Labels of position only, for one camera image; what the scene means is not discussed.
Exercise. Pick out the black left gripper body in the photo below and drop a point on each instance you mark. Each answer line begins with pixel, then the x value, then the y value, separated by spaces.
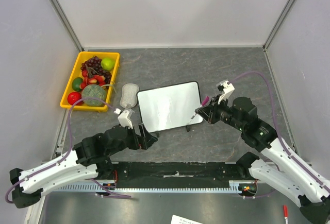
pixel 139 141

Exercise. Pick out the aluminium left corner post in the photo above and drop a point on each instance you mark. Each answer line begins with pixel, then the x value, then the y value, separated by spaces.
pixel 66 23

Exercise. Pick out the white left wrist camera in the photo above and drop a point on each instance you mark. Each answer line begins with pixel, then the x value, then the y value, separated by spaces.
pixel 124 117

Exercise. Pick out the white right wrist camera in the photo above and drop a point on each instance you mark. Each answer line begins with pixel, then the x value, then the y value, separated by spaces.
pixel 226 89

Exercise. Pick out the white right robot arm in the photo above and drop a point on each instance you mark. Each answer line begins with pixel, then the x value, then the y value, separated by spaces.
pixel 295 179

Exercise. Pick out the white paper sheet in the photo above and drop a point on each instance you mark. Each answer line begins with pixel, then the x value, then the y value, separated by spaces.
pixel 181 220

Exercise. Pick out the dark green lime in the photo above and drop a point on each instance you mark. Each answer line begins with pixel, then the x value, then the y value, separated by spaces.
pixel 76 84

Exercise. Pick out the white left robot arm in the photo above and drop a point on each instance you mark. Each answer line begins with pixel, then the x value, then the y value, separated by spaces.
pixel 89 159

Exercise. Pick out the red apple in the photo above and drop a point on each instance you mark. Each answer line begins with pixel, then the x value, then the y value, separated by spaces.
pixel 73 97

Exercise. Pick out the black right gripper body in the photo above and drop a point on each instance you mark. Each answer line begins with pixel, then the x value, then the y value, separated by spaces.
pixel 212 114

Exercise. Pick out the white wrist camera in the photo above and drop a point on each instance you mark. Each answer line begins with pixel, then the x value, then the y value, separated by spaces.
pixel 124 117
pixel 226 89

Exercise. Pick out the light green apple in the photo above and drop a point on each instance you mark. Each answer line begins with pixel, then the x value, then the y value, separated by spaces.
pixel 107 64

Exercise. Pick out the white toothed cable duct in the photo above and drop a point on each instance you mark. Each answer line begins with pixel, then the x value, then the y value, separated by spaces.
pixel 91 187

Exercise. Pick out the yellow plastic fruit tray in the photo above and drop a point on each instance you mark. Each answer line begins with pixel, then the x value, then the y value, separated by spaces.
pixel 76 72

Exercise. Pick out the red capped marker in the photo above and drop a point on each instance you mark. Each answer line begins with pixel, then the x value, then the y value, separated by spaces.
pixel 285 212

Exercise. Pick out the grey whiteboard eraser sponge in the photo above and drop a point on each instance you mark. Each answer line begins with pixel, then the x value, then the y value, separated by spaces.
pixel 129 95

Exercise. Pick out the aluminium right corner post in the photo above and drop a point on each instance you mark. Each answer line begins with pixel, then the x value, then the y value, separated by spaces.
pixel 280 20

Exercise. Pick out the green netted melon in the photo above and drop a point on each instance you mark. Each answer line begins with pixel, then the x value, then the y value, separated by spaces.
pixel 91 92

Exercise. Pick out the purple grape bunch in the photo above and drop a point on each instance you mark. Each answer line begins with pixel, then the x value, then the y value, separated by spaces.
pixel 93 67

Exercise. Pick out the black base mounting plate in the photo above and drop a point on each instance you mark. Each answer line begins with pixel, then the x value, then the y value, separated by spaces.
pixel 176 174

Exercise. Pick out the aluminium corner post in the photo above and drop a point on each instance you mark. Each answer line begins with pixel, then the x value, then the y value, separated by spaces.
pixel 66 23
pixel 280 20

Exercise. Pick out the small black framed whiteboard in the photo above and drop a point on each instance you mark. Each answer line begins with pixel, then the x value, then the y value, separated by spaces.
pixel 170 107

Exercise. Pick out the red strawberries cluster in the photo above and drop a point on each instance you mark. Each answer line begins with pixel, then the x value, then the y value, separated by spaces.
pixel 93 79

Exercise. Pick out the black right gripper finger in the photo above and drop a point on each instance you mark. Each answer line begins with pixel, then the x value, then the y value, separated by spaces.
pixel 206 114
pixel 204 109

